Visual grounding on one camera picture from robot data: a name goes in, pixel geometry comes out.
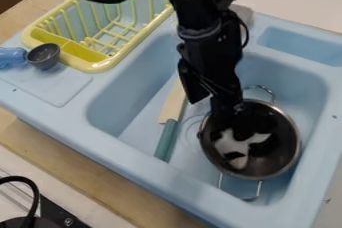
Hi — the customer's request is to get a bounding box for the toy sink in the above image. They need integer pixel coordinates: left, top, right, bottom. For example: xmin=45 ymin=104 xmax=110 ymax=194
xmin=0 ymin=5 xmax=342 ymax=228

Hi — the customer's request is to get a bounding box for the grey cup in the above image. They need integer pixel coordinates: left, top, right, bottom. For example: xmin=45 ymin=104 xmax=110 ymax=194
xmin=24 ymin=42 xmax=62 ymax=71

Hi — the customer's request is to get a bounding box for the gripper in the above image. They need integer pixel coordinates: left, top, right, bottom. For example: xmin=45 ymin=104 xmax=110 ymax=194
xmin=207 ymin=95 xmax=281 ymax=170

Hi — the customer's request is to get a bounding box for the yellow dish rack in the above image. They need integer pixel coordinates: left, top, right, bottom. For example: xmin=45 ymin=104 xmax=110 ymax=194
xmin=20 ymin=0 xmax=176 ymax=74

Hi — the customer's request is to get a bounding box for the silver pot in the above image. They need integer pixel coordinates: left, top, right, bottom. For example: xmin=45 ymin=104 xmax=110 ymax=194
xmin=196 ymin=84 xmax=305 ymax=203

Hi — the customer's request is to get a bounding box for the blue toy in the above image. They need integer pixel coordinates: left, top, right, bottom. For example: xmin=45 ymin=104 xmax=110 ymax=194
xmin=0 ymin=46 xmax=30 ymax=71

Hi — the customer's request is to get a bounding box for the toy knife with teal handle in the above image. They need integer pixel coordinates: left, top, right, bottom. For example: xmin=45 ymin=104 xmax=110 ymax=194
xmin=152 ymin=74 xmax=192 ymax=164

